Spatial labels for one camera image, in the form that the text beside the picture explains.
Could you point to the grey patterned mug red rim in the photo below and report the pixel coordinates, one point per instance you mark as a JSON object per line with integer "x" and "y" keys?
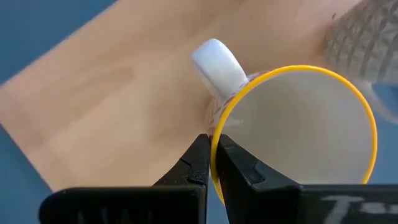
{"x": 367, "y": 40}

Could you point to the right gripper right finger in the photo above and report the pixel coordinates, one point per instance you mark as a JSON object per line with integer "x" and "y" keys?
{"x": 280, "y": 205}

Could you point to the red patterned mug yellow rim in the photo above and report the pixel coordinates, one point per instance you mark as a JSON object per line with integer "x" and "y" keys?
{"x": 295, "y": 124}

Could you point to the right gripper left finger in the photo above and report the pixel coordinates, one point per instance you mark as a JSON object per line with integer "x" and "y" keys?
{"x": 124, "y": 205}

